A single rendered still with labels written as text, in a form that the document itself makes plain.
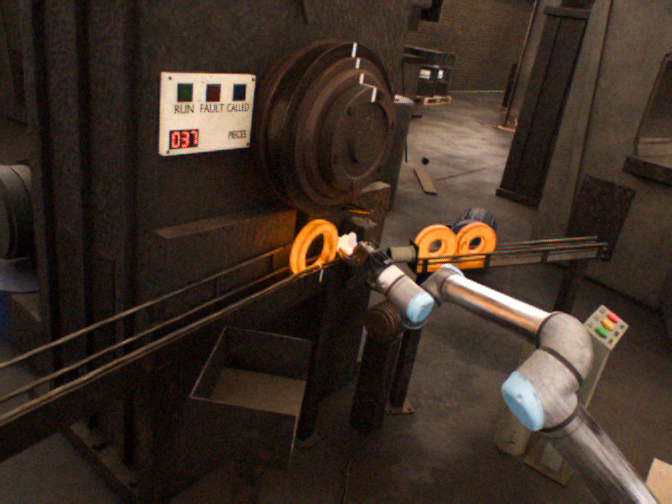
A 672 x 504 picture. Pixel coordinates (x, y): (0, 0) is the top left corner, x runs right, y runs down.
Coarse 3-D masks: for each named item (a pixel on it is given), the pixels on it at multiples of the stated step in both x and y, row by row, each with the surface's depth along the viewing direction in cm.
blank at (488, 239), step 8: (472, 224) 198; (480, 224) 198; (464, 232) 197; (472, 232) 197; (480, 232) 198; (488, 232) 199; (464, 240) 198; (488, 240) 201; (456, 248) 199; (464, 248) 199; (480, 248) 203; (488, 248) 202; (480, 256) 203
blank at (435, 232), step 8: (424, 232) 193; (432, 232) 193; (440, 232) 194; (448, 232) 195; (416, 240) 195; (424, 240) 193; (432, 240) 194; (448, 240) 196; (456, 240) 197; (424, 248) 195; (440, 248) 200; (448, 248) 198; (424, 256) 196; (440, 264) 200
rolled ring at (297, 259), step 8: (312, 224) 161; (320, 224) 161; (328, 224) 164; (304, 232) 159; (312, 232) 159; (320, 232) 163; (328, 232) 166; (336, 232) 169; (296, 240) 159; (304, 240) 158; (328, 240) 170; (336, 240) 171; (296, 248) 159; (304, 248) 159; (328, 248) 171; (336, 248) 173; (296, 256) 159; (304, 256) 161; (320, 256) 172; (328, 256) 171; (296, 264) 160; (304, 264) 162; (296, 272) 163
